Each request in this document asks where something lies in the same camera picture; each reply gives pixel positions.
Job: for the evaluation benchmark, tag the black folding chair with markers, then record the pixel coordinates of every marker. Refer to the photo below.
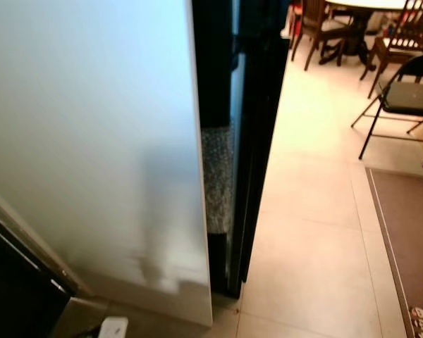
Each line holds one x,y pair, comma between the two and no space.
412,97

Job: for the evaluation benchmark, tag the clear bubble padding strip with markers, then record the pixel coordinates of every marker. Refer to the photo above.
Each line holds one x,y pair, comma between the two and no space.
216,179

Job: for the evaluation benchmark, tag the dark wooden dining chair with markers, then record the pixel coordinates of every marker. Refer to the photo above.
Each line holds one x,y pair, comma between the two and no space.
314,28

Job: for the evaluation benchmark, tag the brown floor mat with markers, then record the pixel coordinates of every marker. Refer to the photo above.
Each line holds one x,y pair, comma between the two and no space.
412,239

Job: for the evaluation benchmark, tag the round white dining table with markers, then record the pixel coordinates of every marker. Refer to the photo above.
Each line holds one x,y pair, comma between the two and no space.
359,3

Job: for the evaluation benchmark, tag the red plastic stool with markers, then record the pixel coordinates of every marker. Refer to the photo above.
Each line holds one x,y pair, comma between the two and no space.
293,21

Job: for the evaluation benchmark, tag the black glass fridge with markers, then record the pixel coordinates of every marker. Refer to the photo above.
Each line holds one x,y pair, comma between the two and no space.
261,105

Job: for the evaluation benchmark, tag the dark chair with striped cushion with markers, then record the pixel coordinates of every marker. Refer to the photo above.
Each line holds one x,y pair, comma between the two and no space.
409,35

